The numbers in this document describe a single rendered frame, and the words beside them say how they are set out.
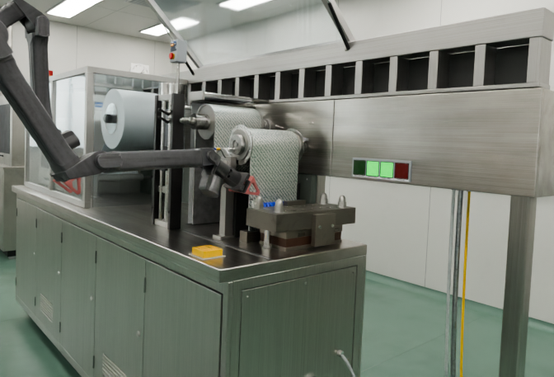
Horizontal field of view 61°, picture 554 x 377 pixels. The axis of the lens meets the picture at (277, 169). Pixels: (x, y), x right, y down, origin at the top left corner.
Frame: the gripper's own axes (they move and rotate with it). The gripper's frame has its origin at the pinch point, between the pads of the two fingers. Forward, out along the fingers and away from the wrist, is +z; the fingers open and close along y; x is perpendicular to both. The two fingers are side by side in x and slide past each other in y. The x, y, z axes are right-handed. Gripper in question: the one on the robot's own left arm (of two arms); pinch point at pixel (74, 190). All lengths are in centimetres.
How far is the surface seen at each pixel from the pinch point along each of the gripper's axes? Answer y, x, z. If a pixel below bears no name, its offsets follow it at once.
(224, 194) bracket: -47, -30, 15
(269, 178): -58, -44, 15
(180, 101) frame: -22, -45, -16
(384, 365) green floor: -52, -88, 170
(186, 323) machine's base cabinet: -57, 10, 38
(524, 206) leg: -138, -67, 32
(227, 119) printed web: -34, -55, -4
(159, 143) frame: -8.2, -37.3, -0.8
